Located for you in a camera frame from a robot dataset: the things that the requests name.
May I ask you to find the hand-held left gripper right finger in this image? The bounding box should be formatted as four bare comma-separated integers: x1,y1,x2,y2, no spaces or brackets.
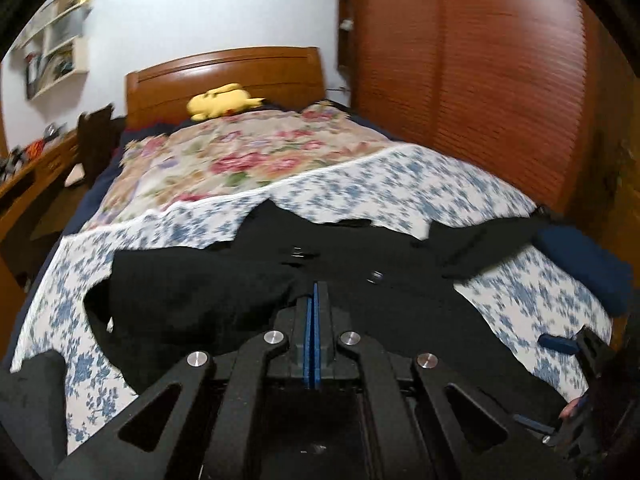
313,282,556,480

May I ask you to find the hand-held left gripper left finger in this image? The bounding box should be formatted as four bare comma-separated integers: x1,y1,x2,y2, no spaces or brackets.
52,282,315,480

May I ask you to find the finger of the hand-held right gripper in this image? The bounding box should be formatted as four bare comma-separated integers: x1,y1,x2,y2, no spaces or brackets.
539,334,578,355
515,414,557,436

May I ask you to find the black garment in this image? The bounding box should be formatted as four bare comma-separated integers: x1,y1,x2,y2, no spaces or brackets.
82,199,583,426

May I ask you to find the person's right hand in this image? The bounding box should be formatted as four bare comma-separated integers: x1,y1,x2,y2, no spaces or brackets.
560,397,590,421

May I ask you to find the blue floral bed sheet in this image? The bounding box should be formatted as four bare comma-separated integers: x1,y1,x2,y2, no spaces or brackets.
10,142,616,456

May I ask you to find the pink floral blanket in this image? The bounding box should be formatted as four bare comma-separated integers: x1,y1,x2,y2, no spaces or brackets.
87,100,396,226

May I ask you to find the yellow plush toy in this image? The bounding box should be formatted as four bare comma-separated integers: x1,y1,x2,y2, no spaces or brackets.
186,83,265,121

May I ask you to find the wooden bed headboard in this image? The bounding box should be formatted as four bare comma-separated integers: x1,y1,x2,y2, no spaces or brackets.
125,46,326,128

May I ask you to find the dark grey cloth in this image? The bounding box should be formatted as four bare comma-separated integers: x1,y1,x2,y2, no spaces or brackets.
0,350,68,480

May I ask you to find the dark desk chair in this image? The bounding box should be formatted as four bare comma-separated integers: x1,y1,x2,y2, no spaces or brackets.
65,104,126,188

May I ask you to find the wooden louvered wardrobe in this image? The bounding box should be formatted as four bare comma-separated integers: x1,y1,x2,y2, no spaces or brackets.
337,0,621,221

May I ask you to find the wooden desk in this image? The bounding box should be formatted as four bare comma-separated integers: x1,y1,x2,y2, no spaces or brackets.
0,130,81,301

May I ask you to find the white wall shelf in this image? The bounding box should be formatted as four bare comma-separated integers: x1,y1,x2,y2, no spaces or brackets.
12,0,95,102

